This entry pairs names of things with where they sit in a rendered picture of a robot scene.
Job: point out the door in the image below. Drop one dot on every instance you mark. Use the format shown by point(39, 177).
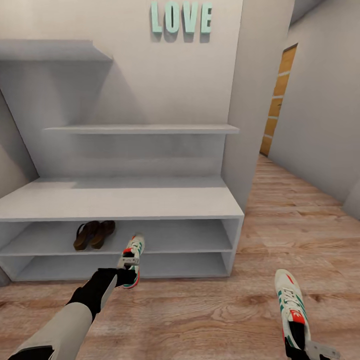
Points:
point(277, 99)

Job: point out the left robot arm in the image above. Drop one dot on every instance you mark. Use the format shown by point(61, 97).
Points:
point(64, 334)

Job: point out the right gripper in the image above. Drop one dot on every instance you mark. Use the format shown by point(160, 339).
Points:
point(298, 354)

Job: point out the sandal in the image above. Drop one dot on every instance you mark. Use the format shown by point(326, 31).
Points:
point(83, 234)
point(103, 230)

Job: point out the gym shoe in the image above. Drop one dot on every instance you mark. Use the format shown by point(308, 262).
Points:
point(295, 323)
point(134, 249)

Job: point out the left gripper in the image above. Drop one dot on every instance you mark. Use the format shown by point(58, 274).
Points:
point(127, 276)

